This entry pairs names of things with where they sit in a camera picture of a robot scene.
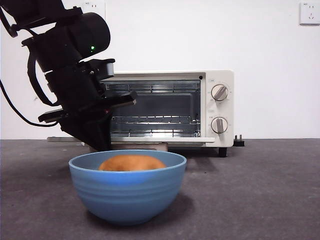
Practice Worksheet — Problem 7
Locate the blue ribbed bowl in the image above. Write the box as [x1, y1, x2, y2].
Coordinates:
[68, 149, 188, 226]

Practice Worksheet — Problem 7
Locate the metal oven wire rack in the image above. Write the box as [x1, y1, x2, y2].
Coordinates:
[111, 115, 202, 126]

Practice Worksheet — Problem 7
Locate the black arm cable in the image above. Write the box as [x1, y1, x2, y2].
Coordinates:
[26, 51, 62, 107]
[0, 79, 57, 128]

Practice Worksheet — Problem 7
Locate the black power plug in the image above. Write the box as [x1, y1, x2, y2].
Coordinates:
[233, 134, 246, 147]

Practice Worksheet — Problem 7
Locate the cream oven knob beige grip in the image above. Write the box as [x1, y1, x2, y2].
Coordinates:
[210, 116, 229, 136]
[210, 84, 229, 102]

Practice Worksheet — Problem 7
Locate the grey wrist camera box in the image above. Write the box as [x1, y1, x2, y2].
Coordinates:
[101, 59, 116, 77]

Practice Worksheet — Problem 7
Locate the cream Toshiba toaster oven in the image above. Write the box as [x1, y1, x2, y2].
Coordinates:
[99, 69, 235, 158]

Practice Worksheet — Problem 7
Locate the white wall socket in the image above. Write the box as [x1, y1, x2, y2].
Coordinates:
[299, 2, 320, 26]
[83, 1, 106, 15]

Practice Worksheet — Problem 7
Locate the brown potato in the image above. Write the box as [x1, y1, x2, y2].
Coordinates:
[98, 154, 167, 172]

